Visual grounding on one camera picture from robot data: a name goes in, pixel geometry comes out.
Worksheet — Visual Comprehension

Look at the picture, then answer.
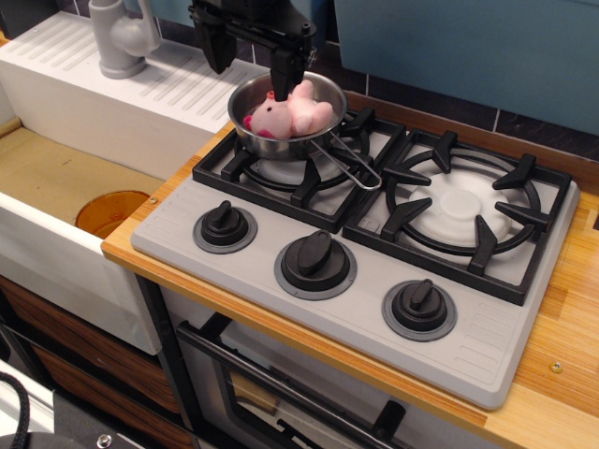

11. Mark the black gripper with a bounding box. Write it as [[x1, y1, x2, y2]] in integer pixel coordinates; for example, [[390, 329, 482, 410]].
[[189, 1, 315, 101]]

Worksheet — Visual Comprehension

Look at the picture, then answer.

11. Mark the stainless steel pan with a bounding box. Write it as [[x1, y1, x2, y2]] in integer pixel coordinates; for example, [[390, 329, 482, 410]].
[[227, 72, 382, 191]]

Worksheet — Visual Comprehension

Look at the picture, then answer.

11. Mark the pink stuffed pig toy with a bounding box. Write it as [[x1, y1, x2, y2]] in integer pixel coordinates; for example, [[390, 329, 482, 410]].
[[243, 80, 334, 139]]

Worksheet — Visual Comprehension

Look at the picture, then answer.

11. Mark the black left stove knob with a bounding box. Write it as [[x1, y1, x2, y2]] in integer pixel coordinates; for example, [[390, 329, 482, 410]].
[[192, 200, 258, 254]]

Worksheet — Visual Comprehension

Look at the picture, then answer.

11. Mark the black stove knob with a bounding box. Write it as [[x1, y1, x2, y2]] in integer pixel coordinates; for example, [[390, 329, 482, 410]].
[[274, 230, 358, 301], [192, 200, 258, 254], [382, 279, 458, 342]]

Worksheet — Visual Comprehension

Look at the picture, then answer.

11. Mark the black middle stove knob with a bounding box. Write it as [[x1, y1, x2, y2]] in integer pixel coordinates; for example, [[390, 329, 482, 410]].
[[274, 230, 358, 301]]

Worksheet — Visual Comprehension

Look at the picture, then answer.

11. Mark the grey toy stove top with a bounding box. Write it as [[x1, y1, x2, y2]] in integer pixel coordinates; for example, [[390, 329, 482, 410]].
[[129, 107, 582, 412]]

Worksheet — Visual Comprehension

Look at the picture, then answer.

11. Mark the black right stove knob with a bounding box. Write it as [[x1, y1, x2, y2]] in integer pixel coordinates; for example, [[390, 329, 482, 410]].
[[382, 279, 458, 342]]

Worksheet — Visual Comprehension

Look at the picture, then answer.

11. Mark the black left burner grate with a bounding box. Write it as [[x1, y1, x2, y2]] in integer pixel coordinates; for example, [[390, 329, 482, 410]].
[[193, 108, 407, 233]]

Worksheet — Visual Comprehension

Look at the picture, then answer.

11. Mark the black burner grate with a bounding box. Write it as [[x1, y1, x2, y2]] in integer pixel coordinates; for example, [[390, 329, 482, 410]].
[[193, 108, 407, 233], [343, 130, 578, 306]]

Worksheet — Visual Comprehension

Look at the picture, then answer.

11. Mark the grey toy faucet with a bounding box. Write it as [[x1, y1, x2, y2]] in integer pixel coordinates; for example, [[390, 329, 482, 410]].
[[89, 1, 161, 80]]

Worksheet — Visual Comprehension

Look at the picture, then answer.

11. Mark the white toy sink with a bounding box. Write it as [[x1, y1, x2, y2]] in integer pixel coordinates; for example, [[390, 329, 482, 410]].
[[1, 12, 265, 355]]

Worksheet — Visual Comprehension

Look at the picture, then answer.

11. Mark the orange plastic plate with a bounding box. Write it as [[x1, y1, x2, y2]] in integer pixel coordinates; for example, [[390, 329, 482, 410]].
[[75, 190, 149, 239]]

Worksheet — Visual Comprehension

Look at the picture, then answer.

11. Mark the black right burner grate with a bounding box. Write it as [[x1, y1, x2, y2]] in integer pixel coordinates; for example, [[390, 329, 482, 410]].
[[343, 130, 578, 306]]

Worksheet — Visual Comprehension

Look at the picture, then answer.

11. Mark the wooden drawer front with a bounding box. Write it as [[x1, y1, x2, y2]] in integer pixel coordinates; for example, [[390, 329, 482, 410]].
[[1, 277, 180, 414]]

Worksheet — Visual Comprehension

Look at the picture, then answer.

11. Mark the teal wall cabinet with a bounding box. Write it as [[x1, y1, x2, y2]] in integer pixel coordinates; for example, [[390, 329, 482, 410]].
[[150, 0, 599, 137]]

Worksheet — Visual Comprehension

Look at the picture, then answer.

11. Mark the black oven door handle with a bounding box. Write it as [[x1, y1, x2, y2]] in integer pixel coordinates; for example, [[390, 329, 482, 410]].
[[176, 313, 405, 448]]

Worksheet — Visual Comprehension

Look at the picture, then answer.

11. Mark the black braided cable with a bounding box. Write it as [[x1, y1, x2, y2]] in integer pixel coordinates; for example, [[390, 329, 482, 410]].
[[0, 371, 32, 449]]

